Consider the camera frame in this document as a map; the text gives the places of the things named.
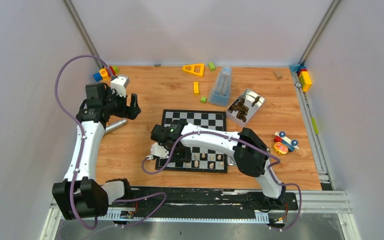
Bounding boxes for folding chess board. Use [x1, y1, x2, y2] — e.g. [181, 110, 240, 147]
[155, 109, 229, 174]

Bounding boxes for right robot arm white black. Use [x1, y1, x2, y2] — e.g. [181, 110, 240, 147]
[150, 120, 286, 209]

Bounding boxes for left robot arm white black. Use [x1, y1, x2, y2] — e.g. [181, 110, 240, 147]
[52, 80, 141, 220]

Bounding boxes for tin lid with light pieces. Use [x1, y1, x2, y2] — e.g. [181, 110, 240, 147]
[227, 156, 237, 166]

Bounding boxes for tin box with dark pieces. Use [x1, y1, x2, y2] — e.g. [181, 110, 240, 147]
[226, 88, 266, 128]

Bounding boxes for silver metal cylinder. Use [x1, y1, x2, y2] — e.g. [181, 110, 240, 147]
[104, 118, 128, 135]

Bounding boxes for coloured blocks left corner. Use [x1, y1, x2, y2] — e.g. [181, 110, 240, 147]
[93, 65, 120, 82]

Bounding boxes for green cube middle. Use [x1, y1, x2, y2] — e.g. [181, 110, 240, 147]
[200, 96, 207, 104]

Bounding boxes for green cube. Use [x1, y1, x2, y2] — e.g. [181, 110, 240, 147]
[208, 61, 216, 72]
[200, 96, 207, 104]

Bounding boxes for yellow curved block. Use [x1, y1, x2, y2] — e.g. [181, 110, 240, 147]
[193, 81, 200, 96]

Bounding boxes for bubble-wrapped blue metronome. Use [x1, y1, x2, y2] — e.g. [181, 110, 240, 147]
[208, 66, 232, 107]

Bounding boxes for yellow triangle block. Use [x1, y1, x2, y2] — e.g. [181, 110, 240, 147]
[182, 63, 205, 78]

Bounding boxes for green cube back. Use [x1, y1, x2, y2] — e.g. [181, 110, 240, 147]
[208, 61, 216, 72]

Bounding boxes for toy car red blue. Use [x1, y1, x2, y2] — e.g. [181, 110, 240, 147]
[273, 131, 299, 155]

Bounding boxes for brown wooden block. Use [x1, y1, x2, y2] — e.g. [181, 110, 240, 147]
[273, 71, 283, 80]

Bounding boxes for stacked coloured bricks right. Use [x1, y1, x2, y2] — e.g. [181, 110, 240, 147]
[289, 64, 313, 92]

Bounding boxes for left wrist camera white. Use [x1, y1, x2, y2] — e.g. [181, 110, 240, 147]
[110, 75, 130, 98]

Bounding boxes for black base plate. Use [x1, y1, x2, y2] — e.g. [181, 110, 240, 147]
[103, 186, 299, 221]

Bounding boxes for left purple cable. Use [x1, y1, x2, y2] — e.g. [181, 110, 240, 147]
[54, 54, 168, 231]

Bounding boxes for purple cable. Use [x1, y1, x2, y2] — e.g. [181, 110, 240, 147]
[141, 130, 303, 232]
[54, 54, 168, 231]

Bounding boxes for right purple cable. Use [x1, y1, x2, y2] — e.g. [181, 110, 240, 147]
[141, 130, 303, 232]

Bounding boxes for aluminium frame rail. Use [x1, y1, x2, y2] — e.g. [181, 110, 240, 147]
[52, 180, 360, 240]

